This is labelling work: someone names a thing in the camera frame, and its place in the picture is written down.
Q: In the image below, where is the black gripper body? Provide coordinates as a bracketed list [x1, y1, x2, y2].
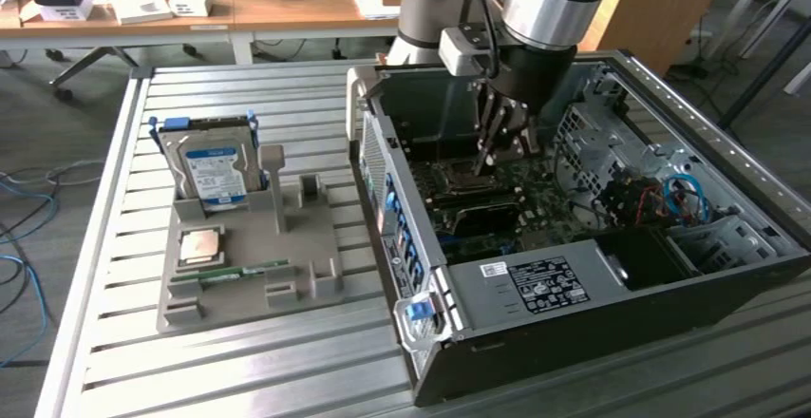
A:
[485, 45, 580, 116]

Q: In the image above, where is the green graphics card black fan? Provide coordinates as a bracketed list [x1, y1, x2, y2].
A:
[450, 201, 529, 239]

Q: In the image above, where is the CPU socket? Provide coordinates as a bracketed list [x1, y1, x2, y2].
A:
[437, 157, 500, 194]

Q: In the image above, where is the silver perforated drive cage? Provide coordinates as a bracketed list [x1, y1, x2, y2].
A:
[550, 102, 636, 196]

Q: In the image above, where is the green motherboard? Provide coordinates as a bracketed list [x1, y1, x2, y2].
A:
[405, 132, 610, 265]

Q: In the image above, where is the white booklet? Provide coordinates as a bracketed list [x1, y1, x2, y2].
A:
[349, 0, 403, 21]

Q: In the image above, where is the grey power supply unit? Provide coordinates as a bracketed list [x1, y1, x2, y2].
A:
[446, 239, 629, 332]

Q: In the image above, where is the silver disk bay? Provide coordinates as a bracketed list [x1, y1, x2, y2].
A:
[669, 216, 780, 275]

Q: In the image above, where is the grey parts rack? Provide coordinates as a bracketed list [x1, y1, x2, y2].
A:
[155, 144, 347, 334]

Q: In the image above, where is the black open PC case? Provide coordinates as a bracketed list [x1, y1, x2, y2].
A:
[345, 48, 811, 409]

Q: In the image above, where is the hard disk blue caddy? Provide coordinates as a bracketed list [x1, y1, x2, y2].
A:
[147, 109, 265, 214]

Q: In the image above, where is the green RAM stick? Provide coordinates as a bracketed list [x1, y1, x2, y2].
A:
[169, 259, 291, 284]

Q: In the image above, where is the copper-topped CPU chip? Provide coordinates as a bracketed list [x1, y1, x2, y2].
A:
[178, 231, 223, 266]

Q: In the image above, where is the small white labelled box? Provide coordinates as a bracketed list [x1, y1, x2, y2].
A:
[167, 0, 217, 18]

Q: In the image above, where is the flat white box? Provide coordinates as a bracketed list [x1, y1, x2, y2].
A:
[111, 0, 174, 26]

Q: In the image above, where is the grey leg with castor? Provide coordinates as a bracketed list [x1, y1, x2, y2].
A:
[49, 46, 141, 102]

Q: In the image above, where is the wooden desk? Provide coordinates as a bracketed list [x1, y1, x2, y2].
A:
[0, 0, 582, 66]

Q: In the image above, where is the white box black lid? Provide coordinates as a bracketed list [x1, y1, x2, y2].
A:
[30, 0, 95, 23]

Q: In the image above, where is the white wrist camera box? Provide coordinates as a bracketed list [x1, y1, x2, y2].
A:
[440, 26, 496, 76]

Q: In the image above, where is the red wire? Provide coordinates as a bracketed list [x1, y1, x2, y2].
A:
[638, 184, 669, 225]

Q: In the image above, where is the blue wire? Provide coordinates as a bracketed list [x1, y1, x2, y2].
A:
[664, 173, 713, 227]

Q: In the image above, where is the grey floor cable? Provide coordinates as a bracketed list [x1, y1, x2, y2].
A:
[0, 159, 107, 189]

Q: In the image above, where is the blue floor cable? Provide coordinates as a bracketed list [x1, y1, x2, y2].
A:
[0, 173, 61, 370]

